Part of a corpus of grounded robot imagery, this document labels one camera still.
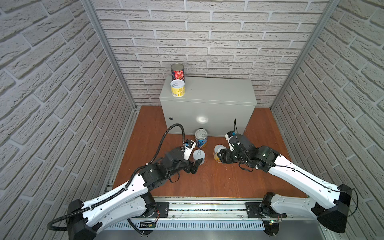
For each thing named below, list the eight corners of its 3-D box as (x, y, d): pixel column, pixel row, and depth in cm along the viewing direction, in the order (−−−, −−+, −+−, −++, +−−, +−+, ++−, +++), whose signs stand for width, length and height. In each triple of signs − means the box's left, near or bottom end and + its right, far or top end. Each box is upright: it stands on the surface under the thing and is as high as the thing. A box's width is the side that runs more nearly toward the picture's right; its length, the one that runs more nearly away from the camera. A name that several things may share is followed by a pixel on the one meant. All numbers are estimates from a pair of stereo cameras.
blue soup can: (194, 148, 97) (194, 139, 89) (194, 136, 103) (194, 128, 95) (207, 148, 97) (208, 139, 89) (206, 137, 103) (207, 128, 95)
